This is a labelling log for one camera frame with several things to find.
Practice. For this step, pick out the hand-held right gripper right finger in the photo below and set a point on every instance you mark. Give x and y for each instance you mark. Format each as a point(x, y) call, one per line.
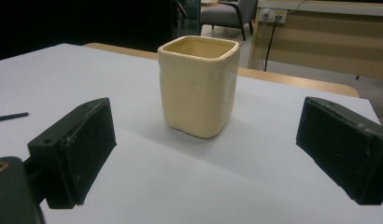
point(345, 149)

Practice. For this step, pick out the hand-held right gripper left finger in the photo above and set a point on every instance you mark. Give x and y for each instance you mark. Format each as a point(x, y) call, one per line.
point(77, 149)

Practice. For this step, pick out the cream square ceramic cup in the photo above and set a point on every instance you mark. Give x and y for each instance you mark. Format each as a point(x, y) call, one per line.
point(197, 93)

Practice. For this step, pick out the beige office desk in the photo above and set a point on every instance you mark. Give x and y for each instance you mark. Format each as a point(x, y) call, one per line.
point(329, 46)

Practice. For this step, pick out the black curtain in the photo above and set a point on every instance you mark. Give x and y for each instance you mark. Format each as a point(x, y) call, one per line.
point(71, 21)

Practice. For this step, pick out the white table sheet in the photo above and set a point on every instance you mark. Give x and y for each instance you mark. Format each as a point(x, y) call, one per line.
point(211, 177)

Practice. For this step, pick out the white power outlet strip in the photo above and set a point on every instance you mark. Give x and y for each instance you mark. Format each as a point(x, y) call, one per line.
point(273, 15)

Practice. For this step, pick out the grey armchair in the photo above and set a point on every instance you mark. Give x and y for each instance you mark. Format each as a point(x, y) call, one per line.
point(224, 14)

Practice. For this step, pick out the dark glass panel teal frame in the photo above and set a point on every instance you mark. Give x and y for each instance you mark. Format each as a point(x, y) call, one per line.
point(189, 15)

